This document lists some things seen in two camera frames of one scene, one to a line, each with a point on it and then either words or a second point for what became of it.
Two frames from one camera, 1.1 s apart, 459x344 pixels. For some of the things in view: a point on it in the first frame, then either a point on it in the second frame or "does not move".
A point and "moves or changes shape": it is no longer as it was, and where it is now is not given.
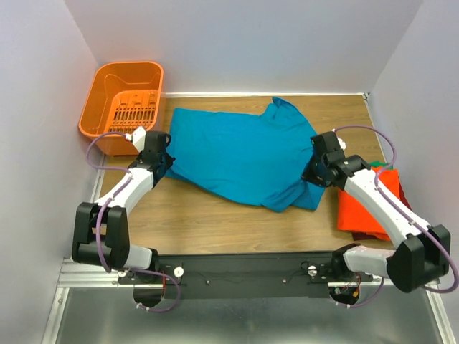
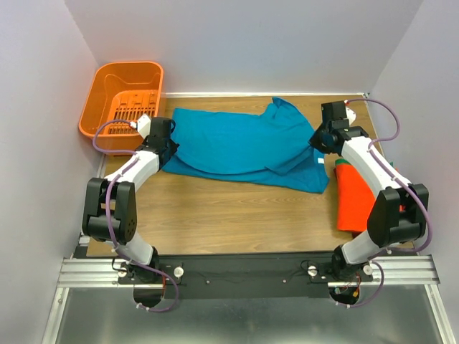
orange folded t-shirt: (354, 216) does not move
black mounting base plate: (244, 275) does not move
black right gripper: (309, 175) -> (315, 142)
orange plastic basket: (121, 97) does not move
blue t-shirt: (262, 158) moves or changes shape
